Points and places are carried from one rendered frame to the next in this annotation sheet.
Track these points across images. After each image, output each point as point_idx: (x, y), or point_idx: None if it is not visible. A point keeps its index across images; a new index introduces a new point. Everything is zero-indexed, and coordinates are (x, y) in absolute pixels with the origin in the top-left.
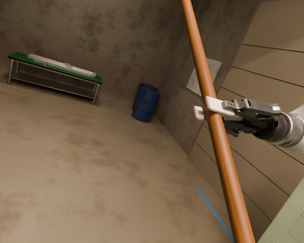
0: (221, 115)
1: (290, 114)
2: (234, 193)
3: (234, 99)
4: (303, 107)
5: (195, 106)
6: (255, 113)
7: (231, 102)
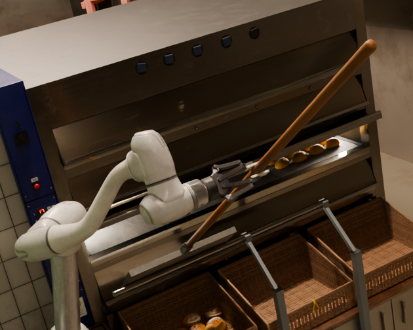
0: (248, 179)
1: (192, 181)
2: None
3: (244, 163)
4: (177, 178)
5: (267, 169)
6: (230, 167)
7: (247, 162)
